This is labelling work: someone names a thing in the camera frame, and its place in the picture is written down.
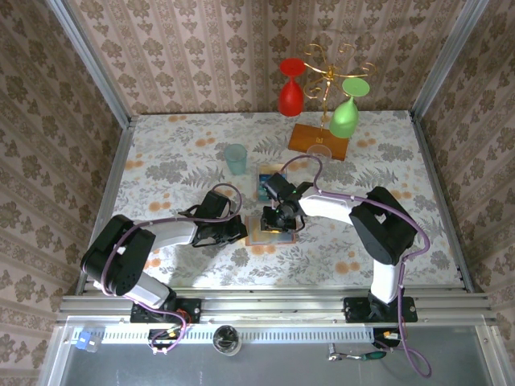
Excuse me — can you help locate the gold credit card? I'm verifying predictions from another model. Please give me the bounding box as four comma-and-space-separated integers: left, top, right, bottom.
249, 219, 266, 244

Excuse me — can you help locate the teal plastic cup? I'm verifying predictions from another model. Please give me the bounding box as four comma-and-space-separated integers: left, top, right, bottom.
223, 143, 249, 177

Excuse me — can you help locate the clear plastic cup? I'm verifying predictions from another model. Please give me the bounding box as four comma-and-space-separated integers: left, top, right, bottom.
307, 144, 334, 162

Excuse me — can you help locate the floral tablecloth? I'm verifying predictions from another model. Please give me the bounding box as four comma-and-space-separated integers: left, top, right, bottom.
107, 110, 464, 289

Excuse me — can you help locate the green plastic wine glass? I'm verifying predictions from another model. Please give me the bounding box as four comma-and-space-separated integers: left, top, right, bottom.
328, 77, 370, 138

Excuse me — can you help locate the red plastic wine glass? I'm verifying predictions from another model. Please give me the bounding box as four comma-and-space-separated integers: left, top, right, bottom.
278, 57, 306, 117

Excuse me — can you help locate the silver ratchet wrench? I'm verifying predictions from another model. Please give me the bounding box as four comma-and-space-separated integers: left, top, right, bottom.
328, 348, 362, 362

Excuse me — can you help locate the grey metal shelf panel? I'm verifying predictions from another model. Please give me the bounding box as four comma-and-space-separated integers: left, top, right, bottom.
38, 315, 515, 386

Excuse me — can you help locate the blue and white adapter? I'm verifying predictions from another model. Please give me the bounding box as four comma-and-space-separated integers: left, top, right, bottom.
73, 330, 101, 354

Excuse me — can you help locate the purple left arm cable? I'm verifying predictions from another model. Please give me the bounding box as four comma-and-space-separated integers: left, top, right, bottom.
102, 183, 243, 355

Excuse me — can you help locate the gold wire rack wooden base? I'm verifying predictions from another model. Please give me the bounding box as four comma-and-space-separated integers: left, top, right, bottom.
287, 42, 378, 162

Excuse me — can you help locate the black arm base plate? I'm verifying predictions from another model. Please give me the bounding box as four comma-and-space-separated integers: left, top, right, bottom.
129, 296, 203, 325
343, 295, 418, 323

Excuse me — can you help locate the white slotted cable duct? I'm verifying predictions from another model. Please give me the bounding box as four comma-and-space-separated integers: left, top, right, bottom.
72, 324, 375, 346

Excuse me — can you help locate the aluminium table side rail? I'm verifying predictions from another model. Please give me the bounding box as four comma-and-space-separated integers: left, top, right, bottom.
58, 116, 136, 313
409, 110, 486, 294

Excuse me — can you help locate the black cable connector block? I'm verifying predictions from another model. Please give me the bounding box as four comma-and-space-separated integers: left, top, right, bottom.
147, 327, 182, 350
372, 327, 403, 350

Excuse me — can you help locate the green handled screwdriver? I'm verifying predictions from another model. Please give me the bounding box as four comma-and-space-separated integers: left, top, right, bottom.
359, 350, 394, 362

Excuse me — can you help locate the aluminium frame post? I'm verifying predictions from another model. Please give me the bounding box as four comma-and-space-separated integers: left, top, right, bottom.
44, 0, 134, 129
410, 0, 494, 121

